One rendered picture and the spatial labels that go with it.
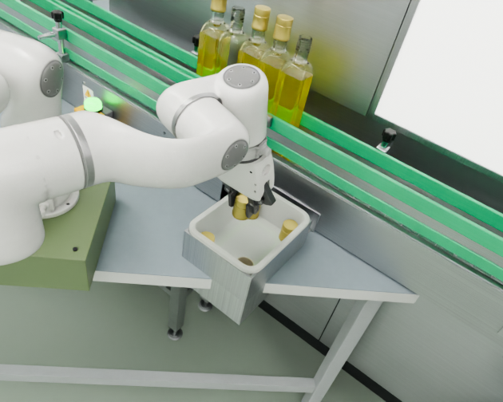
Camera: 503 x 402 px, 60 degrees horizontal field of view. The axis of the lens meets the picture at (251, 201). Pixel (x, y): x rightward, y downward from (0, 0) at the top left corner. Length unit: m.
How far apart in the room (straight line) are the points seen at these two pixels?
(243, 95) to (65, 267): 0.45
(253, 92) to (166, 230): 0.48
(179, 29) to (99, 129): 0.92
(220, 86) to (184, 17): 0.78
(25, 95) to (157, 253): 0.40
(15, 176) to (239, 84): 0.29
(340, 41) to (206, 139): 0.60
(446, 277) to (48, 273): 0.76
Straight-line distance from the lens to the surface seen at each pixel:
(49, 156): 0.48
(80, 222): 0.88
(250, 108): 0.60
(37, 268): 0.86
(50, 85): 0.76
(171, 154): 0.50
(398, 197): 0.92
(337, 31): 1.05
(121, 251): 0.94
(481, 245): 0.92
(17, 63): 0.74
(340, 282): 0.97
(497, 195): 1.09
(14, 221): 0.50
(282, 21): 0.96
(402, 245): 0.96
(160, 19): 1.44
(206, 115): 0.55
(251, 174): 0.70
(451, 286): 0.98
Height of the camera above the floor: 1.46
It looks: 41 degrees down
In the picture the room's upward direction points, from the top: 13 degrees clockwise
